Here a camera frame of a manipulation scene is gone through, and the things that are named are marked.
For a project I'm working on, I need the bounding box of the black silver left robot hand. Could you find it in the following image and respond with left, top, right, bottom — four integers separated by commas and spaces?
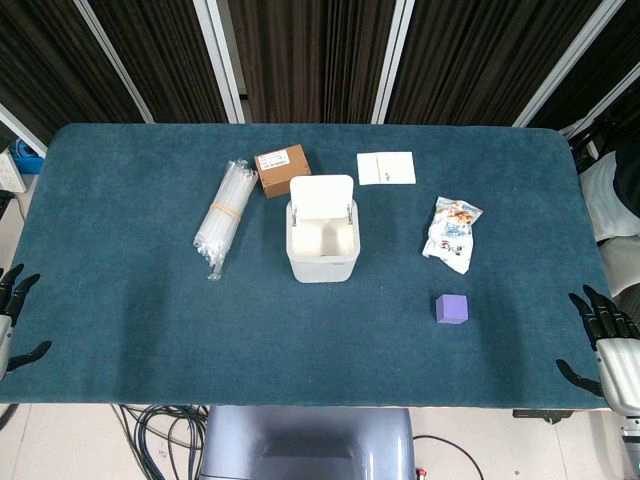
0, 263, 53, 381

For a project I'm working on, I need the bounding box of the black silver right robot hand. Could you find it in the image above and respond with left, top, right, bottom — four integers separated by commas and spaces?
555, 283, 640, 416

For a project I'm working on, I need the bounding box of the purple cube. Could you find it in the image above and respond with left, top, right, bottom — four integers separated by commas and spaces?
433, 293, 470, 327

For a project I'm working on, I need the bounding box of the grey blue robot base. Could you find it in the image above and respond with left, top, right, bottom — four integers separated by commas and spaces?
198, 405, 417, 480

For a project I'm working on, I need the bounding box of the white open-lid bin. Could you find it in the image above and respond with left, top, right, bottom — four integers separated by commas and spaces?
285, 174, 362, 284

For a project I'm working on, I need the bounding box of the teal table cloth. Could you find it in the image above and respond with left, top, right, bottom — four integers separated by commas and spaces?
0, 123, 624, 412

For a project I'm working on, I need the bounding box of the white cushion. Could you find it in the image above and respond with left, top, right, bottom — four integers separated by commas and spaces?
579, 149, 640, 244

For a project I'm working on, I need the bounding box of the blue object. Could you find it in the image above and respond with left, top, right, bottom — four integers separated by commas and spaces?
9, 137, 46, 174

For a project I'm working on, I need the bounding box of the crumpled white snack bag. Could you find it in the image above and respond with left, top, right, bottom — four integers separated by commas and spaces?
420, 195, 485, 275

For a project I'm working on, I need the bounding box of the clear plastic straw bundle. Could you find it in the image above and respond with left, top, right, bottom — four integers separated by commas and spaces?
192, 158, 260, 282

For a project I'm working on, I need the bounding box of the dark partition panel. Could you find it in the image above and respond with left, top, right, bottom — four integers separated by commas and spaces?
387, 0, 619, 126
529, 0, 640, 132
227, 0, 399, 125
87, 0, 231, 125
0, 0, 146, 146

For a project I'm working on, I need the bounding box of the white paper card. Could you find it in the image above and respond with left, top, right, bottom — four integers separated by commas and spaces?
356, 151, 417, 187

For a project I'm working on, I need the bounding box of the brown cardboard box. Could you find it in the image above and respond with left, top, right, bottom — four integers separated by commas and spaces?
253, 143, 313, 200

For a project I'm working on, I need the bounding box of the black table bracket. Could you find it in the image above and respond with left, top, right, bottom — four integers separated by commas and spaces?
512, 408, 574, 426

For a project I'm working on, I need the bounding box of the black floor cable bundle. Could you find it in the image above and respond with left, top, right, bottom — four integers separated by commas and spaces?
112, 403, 209, 480

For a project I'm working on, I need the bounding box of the white partition post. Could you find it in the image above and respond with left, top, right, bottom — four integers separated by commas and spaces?
512, 64, 640, 129
370, 0, 416, 125
192, 0, 246, 125
73, 0, 155, 125

